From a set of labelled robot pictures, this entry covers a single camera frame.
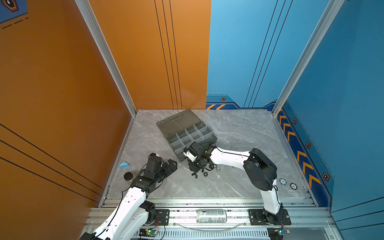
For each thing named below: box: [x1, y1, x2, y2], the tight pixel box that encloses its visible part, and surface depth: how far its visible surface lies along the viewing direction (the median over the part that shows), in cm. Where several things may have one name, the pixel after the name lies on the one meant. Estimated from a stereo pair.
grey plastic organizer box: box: [156, 109, 218, 162], surface depth 107 cm
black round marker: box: [289, 182, 298, 191], surface depth 84 cm
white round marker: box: [279, 178, 287, 186], surface depth 87 cm
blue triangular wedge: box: [118, 161, 130, 169], surface depth 92 cm
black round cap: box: [123, 171, 133, 181], surface depth 79 cm
